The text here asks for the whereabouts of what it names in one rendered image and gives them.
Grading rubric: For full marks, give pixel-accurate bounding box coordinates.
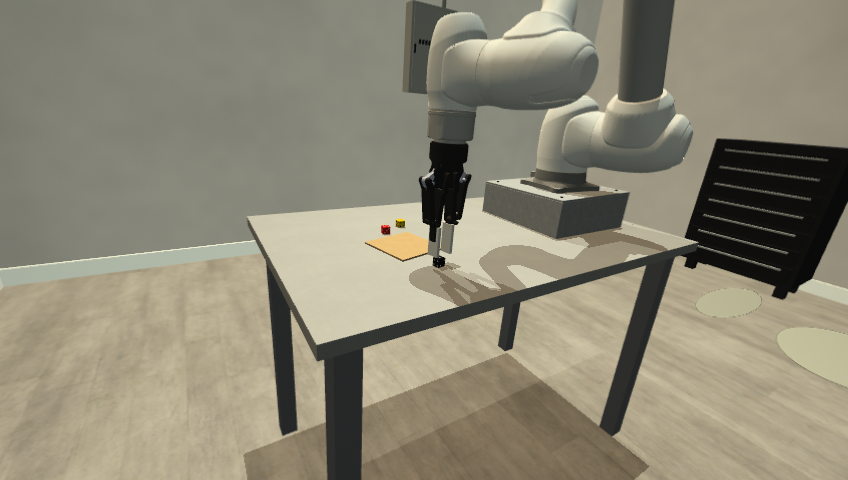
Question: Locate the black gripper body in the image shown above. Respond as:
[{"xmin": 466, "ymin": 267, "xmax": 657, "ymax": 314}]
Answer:
[{"xmin": 429, "ymin": 141, "xmax": 469, "ymax": 189}]

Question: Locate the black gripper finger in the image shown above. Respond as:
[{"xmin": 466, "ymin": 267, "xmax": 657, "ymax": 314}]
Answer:
[
  {"xmin": 419, "ymin": 168, "xmax": 452, "ymax": 258},
  {"xmin": 440, "ymin": 172, "xmax": 471, "ymax": 254}
]

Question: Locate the tan square mat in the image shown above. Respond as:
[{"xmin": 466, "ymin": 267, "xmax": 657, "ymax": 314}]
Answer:
[{"xmin": 365, "ymin": 232, "xmax": 428, "ymax": 261}]

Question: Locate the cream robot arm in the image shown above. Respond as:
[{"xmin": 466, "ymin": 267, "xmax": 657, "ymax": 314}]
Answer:
[{"xmin": 427, "ymin": 0, "xmax": 693, "ymax": 194}]

